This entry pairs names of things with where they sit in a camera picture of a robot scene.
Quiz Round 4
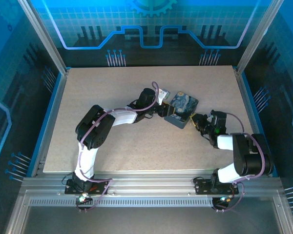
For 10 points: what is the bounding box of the starry night tin box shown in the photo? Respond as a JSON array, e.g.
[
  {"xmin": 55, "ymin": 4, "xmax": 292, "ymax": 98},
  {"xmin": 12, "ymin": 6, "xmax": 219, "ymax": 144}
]
[{"xmin": 164, "ymin": 91, "xmax": 200, "ymax": 130}]

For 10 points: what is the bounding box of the small lit circuit board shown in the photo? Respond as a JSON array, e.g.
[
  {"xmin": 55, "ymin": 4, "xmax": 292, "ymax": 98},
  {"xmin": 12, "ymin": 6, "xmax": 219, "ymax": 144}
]
[
  {"xmin": 75, "ymin": 192, "xmax": 93, "ymax": 205},
  {"xmin": 213, "ymin": 195, "xmax": 232, "ymax": 207}
]

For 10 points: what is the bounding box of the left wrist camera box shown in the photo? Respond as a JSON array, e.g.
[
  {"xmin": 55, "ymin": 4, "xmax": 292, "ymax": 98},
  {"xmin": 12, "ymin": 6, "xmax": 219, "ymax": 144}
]
[{"xmin": 157, "ymin": 89, "xmax": 171, "ymax": 105}]

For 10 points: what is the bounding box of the aluminium table side rail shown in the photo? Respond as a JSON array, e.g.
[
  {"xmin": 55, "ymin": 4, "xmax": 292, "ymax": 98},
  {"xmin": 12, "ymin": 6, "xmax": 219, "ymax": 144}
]
[
  {"xmin": 234, "ymin": 67, "xmax": 278, "ymax": 177},
  {"xmin": 30, "ymin": 69, "xmax": 70, "ymax": 177}
]

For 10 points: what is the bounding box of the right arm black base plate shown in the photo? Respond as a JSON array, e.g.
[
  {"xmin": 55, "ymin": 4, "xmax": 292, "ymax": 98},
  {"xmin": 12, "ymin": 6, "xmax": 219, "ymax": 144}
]
[{"xmin": 193, "ymin": 177, "xmax": 240, "ymax": 195}]

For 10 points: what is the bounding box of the aluminium frame rail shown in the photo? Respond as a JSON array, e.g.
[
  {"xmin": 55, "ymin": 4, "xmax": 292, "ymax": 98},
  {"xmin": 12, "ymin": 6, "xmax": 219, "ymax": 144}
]
[{"xmin": 19, "ymin": 170, "xmax": 284, "ymax": 199}]

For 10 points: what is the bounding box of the slotted grey cable duct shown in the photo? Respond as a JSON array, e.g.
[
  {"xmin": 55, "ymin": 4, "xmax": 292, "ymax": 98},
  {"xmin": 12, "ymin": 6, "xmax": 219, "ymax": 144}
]
[{"xmin": 28, "ymin": 197, "xmax": 215, "ymax": 207}]

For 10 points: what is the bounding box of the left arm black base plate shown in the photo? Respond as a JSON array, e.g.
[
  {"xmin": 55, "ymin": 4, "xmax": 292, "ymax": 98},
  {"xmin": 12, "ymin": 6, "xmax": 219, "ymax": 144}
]
[{"xmin": 64, "ymin": 178, "xmax": 113, "ymax": 195}]

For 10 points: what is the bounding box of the aluminium frame post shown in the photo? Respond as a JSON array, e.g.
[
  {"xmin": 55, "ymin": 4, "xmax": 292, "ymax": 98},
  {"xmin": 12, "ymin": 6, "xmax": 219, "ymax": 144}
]
[
  {"xmin": 17, "ymin": 0, "xmax": 70, "ymax": 75},
  {"xmin": 235, "ymin": 0, "xmax": 285, "ymax": 75}
]

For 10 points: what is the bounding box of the grey metal panel frame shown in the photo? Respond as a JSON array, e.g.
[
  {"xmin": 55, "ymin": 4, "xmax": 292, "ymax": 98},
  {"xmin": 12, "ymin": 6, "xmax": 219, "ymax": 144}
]
[{"xmin": 4, "ymin": 190, "xmax": 293, "ymax": 234}]

